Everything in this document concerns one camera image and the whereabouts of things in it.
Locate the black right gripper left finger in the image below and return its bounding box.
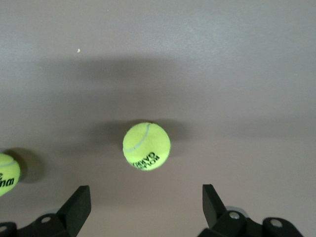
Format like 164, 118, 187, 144
0, 185, 92, 237

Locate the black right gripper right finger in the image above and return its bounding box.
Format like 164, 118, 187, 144
197, 184, 305, 237

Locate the tennis ball Wilson print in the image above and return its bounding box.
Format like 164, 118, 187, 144
0, 153, 21, 198

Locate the tennis ball Roland Garros print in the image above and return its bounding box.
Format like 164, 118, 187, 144
122, 120, 171, 171

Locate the brown table mat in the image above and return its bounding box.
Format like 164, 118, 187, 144
0, 0, 316, 237

